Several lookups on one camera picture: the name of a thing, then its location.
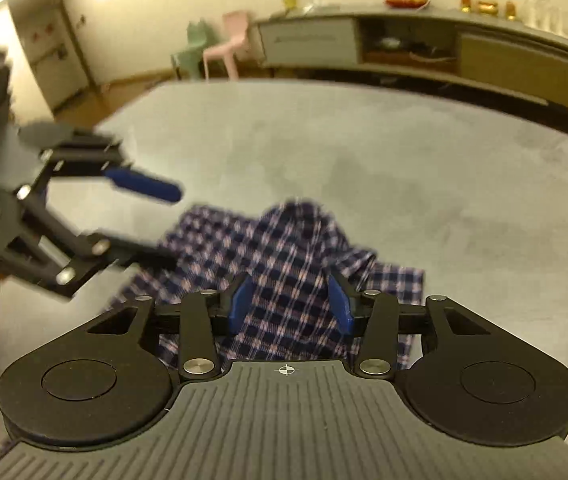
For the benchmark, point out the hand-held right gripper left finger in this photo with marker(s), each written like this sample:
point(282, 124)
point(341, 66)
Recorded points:
point(240, 305)

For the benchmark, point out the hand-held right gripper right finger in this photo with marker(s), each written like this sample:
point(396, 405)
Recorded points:
point(340, 305)

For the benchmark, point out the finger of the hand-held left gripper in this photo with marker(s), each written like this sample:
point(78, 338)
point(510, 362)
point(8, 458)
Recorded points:
point(113, 249)
point(143, 186)

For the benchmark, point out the blue plaid shirt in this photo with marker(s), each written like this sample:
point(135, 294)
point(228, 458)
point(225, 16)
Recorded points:
point(289, 250)

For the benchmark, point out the green plastic chair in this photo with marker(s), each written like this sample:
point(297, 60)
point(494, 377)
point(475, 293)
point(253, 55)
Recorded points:
point(193, 45)

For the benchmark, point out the white door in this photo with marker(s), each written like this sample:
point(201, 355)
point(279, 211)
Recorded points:
point(48, 60)

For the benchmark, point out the pink plastic chair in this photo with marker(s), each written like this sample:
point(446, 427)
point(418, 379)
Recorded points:
point(234, 35)

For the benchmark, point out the yellow cup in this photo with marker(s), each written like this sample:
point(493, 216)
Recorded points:
point(290, 1)

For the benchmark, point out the long grey sideboard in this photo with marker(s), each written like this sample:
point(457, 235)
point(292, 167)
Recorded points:
point(514, 70)

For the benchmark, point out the plate of fruit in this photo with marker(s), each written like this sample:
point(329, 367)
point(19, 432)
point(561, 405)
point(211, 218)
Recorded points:
point(406, 0)

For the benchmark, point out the wide gold jar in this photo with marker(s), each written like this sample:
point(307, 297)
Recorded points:
point(487, 6)

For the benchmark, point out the clear glass cup set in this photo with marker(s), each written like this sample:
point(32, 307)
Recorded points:
point(544, 15)

